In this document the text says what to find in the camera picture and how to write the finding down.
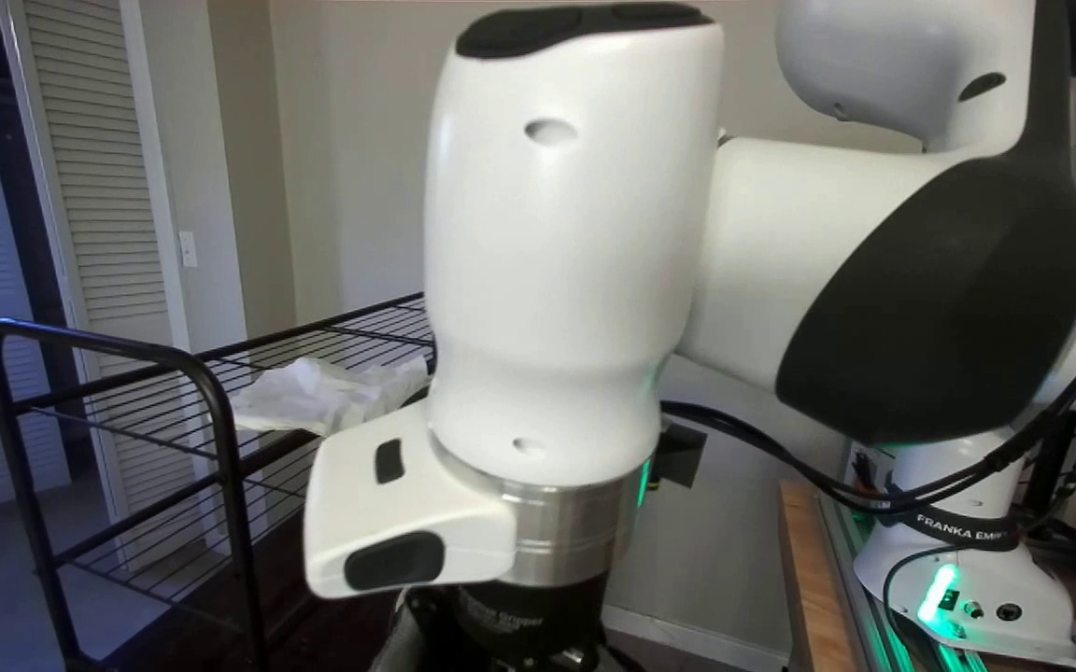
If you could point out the white light switch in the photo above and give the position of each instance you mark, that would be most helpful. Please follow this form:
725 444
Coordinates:
187 247

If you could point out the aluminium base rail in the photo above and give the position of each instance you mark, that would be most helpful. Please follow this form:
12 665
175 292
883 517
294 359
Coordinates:
872 629

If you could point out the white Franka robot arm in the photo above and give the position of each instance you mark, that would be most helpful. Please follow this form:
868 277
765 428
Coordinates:
561 247

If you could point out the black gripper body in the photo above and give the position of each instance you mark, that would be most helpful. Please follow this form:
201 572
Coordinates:
515 637

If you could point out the white louvred closet door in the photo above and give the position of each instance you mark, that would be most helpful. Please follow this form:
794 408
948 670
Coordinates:
93 189

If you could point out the white crumpled cloth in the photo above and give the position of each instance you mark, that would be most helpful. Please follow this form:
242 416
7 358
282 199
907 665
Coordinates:
314 396

